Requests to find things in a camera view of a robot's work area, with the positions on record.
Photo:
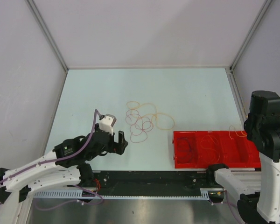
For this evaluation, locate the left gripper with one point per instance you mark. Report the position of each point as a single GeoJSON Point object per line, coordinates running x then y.
{"type": "Point", "coordinates": [115, 147]}

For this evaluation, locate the red plastic bin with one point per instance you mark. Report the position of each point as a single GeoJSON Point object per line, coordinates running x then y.
{"type": "Point", "coordinates": [200, 149]}

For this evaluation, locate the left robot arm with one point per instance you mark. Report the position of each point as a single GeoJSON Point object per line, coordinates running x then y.
{"type": "Point", "coordinates": [66, 164]}

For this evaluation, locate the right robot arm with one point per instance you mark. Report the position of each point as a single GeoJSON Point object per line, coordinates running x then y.
{"type": "Point", "coordinates": [262, 127]}

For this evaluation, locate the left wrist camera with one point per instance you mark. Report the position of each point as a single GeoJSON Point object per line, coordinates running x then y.
{"type": "Point", "coordinates": [106, 123]}

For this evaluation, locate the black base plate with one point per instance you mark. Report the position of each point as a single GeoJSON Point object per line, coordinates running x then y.
{"type": "Point", "coordinates": [151, 183]}

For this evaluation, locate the grey slotted cable duct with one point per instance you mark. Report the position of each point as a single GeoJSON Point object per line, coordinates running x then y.
{"type": "Point", "coordinates": [80, 194]}

